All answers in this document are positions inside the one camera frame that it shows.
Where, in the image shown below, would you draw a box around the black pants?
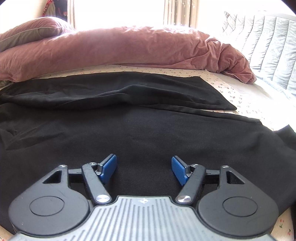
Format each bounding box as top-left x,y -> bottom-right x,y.
1,72 -> 295,230

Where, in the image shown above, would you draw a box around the pink duvet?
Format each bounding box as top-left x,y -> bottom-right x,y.
1,27 -> 256,84

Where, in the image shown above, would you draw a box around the light blue quilted blanket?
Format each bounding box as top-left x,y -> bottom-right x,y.
222,12 -> 295,95

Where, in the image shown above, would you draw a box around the pink and grey pillow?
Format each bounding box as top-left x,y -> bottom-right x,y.
0,16 -> 75,52

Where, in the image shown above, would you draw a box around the beige window curtain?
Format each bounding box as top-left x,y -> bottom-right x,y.
67,0 -> 199,30

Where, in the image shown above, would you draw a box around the dark floral cloth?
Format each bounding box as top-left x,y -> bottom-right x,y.
42,0 -> 67,21

